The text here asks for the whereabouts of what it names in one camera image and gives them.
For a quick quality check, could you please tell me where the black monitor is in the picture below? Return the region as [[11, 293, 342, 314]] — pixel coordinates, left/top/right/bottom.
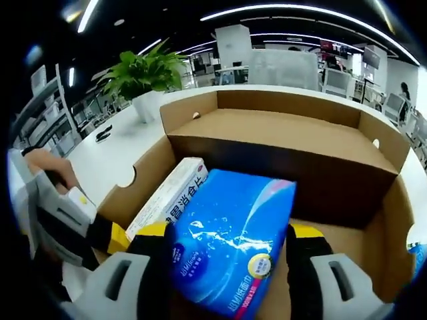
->
[[363, 46, 382, 71]]

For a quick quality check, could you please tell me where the white office chair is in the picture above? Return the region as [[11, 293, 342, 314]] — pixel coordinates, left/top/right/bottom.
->
[[382, 93, 406, 126], [322, 68, 355, 99]]

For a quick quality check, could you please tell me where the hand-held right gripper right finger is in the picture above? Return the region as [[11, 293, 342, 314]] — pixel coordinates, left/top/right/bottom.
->
[[286, 223, 395, 320]]

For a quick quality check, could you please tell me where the person's left hand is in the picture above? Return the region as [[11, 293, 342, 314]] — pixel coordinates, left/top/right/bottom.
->
[[25, 148, 80, 197]]

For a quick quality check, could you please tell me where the long ceiling light strip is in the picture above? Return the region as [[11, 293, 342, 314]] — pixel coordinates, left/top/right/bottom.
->
[[199, 3, 422, 67], [77, 0, 99, 34]]

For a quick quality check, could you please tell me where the blue soft tissue pack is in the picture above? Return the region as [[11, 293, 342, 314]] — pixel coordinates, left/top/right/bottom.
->
[[165, 169, 298, 319]]

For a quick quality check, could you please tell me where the red wall screen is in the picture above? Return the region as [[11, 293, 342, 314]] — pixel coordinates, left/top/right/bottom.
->
[[319, 39, 352, 56]]

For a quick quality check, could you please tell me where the white medicine box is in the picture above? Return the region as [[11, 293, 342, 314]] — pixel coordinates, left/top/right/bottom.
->
[[125, 157, 209, 241]]

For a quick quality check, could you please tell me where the small black clip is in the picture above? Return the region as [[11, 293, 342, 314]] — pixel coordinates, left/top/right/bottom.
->
[[95, 125, 113, 144]]

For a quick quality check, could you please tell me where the large white mesh chair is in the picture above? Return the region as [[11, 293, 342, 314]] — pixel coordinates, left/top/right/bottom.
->
[[248, 49, 320, 91]]

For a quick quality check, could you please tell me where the brown cardboard shoe box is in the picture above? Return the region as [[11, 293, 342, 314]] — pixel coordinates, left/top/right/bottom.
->
[[95, 89, 417, 320]]

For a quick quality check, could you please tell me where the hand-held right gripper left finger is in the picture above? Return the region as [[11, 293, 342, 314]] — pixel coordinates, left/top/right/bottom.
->
[[61, 222, 174, 320]]

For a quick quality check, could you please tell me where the green potted plant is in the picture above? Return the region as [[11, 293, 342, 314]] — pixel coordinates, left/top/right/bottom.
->
[[96, 38, 188, 125]]

